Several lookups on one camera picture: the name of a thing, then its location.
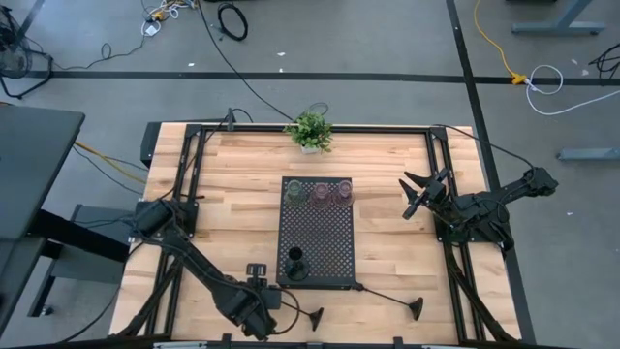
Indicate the short black candlestick holder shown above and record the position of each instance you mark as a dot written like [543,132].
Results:
[296,271]

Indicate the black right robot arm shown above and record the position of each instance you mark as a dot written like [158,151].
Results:
[484,208]

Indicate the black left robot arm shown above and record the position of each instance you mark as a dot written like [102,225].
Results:
[203,269]

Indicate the pink glass candle holder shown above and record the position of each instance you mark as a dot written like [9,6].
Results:
[345,196]
[320,198]

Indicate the green glass candle holder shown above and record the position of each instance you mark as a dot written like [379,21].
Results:
[294,196]

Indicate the tall black candlestick holder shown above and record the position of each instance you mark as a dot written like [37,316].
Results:
[416,308]

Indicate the black perforated metal shelf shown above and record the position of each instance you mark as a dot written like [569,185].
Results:
[324,242]

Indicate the black desk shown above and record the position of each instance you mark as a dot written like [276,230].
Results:
[34,169]

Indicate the green plant in white pot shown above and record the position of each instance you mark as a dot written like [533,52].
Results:
[310,131]

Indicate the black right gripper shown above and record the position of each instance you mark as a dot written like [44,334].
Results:
[437,186]

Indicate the gray desk foot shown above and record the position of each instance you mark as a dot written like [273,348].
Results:
[588,154]

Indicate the black aluminium table frame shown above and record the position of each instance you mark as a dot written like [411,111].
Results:
[339,129]

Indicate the black floor fan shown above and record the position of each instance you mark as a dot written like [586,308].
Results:
[12,53]

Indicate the medium black candlestick holder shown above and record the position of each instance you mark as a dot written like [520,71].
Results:
[317,320]

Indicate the gray desk leg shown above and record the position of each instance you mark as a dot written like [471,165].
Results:
[557,27]

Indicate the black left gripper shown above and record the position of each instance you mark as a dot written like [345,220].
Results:
[273,298]

